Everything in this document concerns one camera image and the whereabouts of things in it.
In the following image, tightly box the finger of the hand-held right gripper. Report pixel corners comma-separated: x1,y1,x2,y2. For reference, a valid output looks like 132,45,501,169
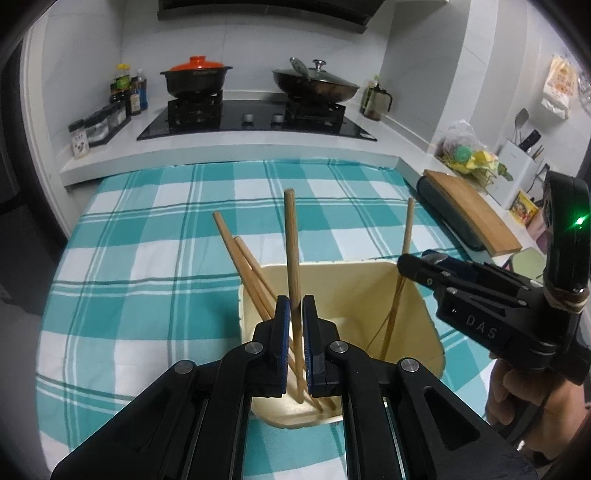
422,249,541,289
398,254,532,305

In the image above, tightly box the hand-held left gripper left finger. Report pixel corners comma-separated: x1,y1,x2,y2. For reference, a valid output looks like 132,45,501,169
51,295,293,480

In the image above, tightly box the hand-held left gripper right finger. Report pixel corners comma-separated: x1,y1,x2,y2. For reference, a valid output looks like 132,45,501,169
301,295,527,480

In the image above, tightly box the wooden chopstick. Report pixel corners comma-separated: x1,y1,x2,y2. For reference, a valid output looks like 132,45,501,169
233,235,280,315
283,188,306,404
379,198,415,361
212,211,275,321

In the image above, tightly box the cream plastic utensil box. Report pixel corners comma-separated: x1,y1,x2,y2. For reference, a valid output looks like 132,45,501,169
239,259,446,430

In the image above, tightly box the person's right hand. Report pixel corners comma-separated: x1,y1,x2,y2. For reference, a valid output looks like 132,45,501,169
487,354,591,462

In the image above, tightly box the wooden cutting board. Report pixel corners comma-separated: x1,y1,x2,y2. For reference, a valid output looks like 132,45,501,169
422,169,522,256

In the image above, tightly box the pale green lid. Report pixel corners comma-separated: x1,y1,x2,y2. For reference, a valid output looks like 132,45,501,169
510,249,548,278

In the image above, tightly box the yellow printed box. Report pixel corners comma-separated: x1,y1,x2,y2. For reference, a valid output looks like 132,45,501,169
510,190,540,227

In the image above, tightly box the white knife block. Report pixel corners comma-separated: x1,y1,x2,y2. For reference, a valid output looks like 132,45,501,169
496,140,548,210

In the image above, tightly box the yellow cloth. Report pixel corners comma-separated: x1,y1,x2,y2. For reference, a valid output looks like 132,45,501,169
466,150,502,178

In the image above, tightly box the clear plastic bag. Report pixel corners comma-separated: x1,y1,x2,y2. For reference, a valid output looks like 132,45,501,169
436,121,502,178

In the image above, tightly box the teal checked tablecloth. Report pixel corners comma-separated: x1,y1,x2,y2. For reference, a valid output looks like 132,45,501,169
34,159,490,480

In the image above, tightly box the dark water jug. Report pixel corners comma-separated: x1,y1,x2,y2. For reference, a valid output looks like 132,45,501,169
361,76,393,121

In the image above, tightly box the hanging printed bag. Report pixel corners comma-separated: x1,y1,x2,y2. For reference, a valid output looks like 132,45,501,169
540,54,578,121

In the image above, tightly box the wok with glass lid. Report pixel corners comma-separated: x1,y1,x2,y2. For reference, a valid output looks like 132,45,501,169
271,58,361,103

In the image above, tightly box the black gas hob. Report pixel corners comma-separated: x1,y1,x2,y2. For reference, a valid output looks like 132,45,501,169
136,90,378,141

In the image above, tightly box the black clay pot orange lid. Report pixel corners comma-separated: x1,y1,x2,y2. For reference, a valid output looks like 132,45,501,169
160,56,234,99

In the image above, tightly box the rack of spice jars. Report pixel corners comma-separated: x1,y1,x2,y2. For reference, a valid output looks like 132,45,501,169
85,104,128,147

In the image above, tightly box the white labelled spice jar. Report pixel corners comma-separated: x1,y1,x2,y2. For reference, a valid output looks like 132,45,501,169
68,119,89,160

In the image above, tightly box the green label sauce bottle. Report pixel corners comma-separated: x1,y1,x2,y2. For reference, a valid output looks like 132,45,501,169
110,64,131,105

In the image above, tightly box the black range hood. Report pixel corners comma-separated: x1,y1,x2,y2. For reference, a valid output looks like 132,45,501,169
157,0,386,33

